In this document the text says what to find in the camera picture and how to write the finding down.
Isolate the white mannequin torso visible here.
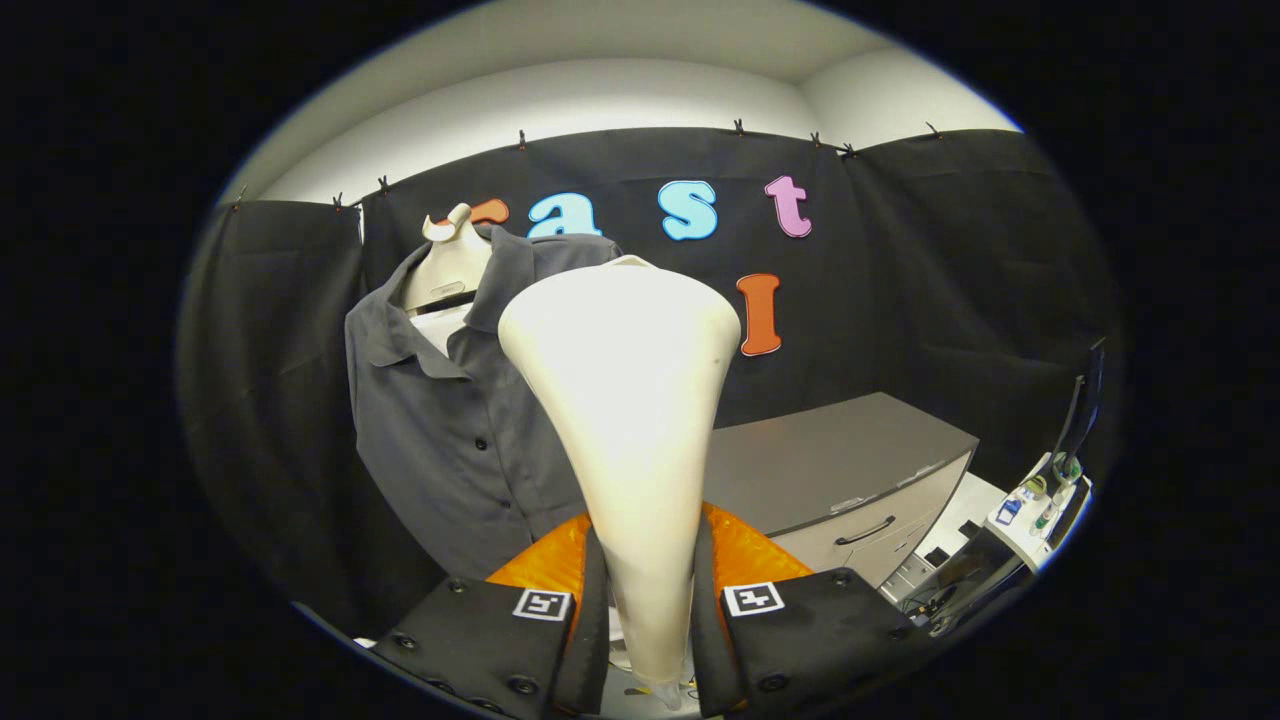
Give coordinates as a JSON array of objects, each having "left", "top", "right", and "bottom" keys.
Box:
[{"left": 403, "top": 203, "right": 493, "bottom": 356}]

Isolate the grey button shirt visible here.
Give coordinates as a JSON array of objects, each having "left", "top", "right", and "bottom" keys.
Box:
[{"left": 345, "top": 225, "right": 626, "bottom": 581}]

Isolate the white garment steamer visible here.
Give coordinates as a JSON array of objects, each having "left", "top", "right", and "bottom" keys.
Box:
[{"left": 498, "top": 255, "right": 743, "bottom": 691}]

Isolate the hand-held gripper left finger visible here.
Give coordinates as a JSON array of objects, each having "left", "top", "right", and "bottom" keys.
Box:
[{"left": 370, "top": 510, "right": 611, "bottom": 719}]

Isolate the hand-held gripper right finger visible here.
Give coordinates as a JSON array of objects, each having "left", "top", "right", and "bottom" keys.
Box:
[{"left": 690, "top": 500, "right": 936, "bottom": 716}]

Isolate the row of black clips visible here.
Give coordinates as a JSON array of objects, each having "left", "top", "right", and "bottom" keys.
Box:
[{"left": 235, "top": 122, "right": 943, "bottom": 213}]

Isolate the computer monitor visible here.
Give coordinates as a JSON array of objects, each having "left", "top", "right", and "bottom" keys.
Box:
[{"left": 1060, "top": 338, "right": 1109, "bottom": 471}]

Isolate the grey cabinet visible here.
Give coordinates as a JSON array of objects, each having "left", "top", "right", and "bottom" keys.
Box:
[{"left": 700, "top": 392, "right": 981, "bottom": 591}]

